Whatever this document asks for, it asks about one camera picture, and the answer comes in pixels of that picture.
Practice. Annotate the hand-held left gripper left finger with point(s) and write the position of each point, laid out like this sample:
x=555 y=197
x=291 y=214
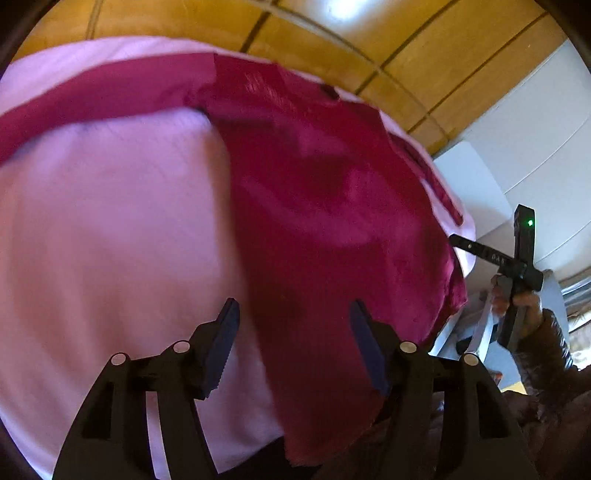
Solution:
x=226 y=339

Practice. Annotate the grey metal bar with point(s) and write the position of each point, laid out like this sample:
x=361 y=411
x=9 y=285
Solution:
x=480 y=325

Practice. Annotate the pink bed sheet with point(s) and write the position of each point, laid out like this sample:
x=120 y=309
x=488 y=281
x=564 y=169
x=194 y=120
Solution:
x=115 y=230

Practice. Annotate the dark red garment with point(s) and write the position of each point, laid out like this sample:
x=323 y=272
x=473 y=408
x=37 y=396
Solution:
x=323 y=207

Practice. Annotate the person's right forearm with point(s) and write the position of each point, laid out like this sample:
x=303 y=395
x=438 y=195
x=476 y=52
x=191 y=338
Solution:
x=547 y=350

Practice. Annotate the white cabinet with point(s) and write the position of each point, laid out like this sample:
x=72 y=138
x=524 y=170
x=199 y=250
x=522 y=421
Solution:
x=545 y=152

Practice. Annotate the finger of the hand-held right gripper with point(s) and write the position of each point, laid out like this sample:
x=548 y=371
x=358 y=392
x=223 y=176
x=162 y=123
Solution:
x=480 y=253

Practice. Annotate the person's right hand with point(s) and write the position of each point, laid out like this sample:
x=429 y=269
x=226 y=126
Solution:
x=528 y=302

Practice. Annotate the wooden wardrobe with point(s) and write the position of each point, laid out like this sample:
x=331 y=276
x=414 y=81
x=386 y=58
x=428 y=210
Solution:
x=323 y=50

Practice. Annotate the person's dark brown jacket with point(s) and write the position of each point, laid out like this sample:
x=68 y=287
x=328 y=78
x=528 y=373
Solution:
x=554 y=438

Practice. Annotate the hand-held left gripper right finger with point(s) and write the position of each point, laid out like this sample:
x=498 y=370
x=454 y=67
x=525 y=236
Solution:
x=367 y=344

